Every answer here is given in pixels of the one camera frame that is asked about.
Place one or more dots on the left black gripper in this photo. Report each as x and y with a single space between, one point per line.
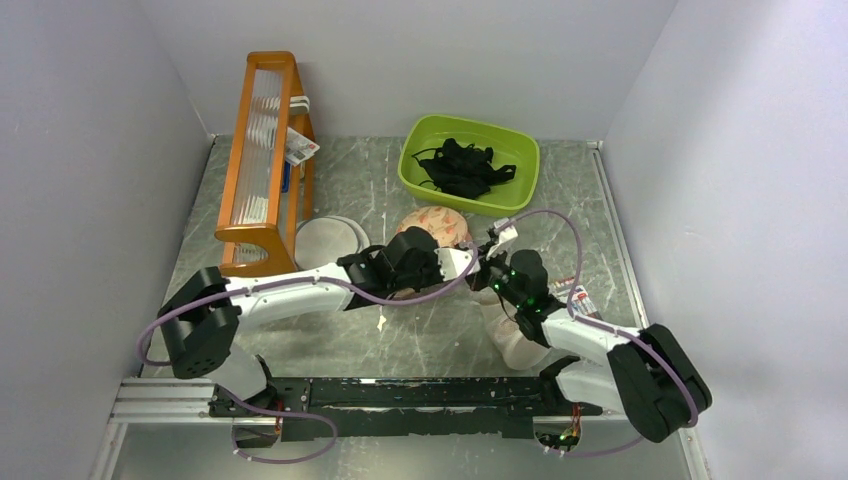
444 254

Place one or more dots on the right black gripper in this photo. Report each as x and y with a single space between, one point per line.
477 279

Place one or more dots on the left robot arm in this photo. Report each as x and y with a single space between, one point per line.
199 323

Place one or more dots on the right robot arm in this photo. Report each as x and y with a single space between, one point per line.
642 373

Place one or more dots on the beige mesh laundry bag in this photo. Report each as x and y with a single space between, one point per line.
518 352

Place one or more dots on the black bra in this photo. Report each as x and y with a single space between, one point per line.
462 171

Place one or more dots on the colour marker pack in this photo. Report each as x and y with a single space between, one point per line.
580 300

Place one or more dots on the green plastic basin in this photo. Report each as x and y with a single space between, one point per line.
510 147

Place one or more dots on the white packaged card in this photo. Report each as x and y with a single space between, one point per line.
298 147

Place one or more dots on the orange wooden rack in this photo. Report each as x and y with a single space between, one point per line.
264 197

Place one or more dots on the white grey small case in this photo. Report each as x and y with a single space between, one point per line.
299 105

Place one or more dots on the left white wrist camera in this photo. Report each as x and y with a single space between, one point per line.
457 260

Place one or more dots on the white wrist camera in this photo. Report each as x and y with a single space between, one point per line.
501 235
457 260

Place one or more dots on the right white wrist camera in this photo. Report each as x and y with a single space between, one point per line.
501 235

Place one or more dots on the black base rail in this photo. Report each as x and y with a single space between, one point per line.
357 407

